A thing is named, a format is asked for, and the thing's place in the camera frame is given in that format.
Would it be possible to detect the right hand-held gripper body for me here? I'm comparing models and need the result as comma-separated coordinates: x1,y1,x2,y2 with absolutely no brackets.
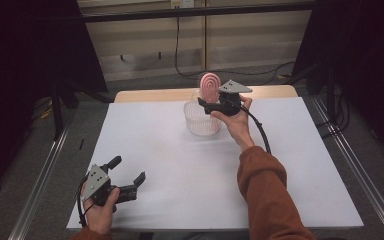
209,79,254,117

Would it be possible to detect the white table cover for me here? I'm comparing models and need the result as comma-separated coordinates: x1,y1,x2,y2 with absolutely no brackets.
66,96,365,232

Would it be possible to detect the person's right hand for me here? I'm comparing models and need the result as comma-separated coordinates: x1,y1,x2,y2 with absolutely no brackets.
210,94,257,153

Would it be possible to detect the black horizontal bar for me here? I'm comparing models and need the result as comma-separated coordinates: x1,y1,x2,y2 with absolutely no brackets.
79,1,316,24

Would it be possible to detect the translucent white plastic basket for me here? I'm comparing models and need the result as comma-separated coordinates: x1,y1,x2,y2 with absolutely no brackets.
183,88,223,137

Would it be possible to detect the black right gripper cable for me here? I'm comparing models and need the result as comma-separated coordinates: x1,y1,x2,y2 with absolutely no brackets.
240,103,273,155

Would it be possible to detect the bundle of black cables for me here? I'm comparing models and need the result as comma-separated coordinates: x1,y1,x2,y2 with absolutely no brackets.
314,84,352,138

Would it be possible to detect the pink hairbrush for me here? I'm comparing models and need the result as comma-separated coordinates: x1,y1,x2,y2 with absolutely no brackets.
198,71,222,105

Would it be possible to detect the white wall socket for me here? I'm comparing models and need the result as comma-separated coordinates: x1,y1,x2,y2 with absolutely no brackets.
170,0,195,10

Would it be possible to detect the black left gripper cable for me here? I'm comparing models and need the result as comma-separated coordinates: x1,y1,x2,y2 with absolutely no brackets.
76,175,93,229

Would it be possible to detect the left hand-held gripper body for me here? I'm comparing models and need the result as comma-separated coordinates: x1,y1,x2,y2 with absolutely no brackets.
80,163,138,214

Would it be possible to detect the person's left hand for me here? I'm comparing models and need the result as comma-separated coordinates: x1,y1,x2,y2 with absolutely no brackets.
80,185,121,236

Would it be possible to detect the black metal stand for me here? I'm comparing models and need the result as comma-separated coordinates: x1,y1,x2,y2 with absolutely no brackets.
50,78,80,142
325,64,337,123

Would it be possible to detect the black floor cable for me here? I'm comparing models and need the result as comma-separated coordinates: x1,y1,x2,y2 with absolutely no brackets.
174,15,297,86

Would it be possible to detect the aluminium floor rail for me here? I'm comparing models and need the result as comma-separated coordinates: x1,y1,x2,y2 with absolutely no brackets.
311,95,384,240
7,123,73,240

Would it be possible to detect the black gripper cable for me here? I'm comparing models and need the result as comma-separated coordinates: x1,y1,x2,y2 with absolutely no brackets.
76,175,93,229
240,103,273,155

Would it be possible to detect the black curtain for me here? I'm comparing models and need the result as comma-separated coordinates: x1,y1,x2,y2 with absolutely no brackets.
291,0,384,166
0,0,109,201

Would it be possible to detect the yellow tool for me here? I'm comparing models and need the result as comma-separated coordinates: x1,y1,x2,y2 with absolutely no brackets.
39,105,54,120

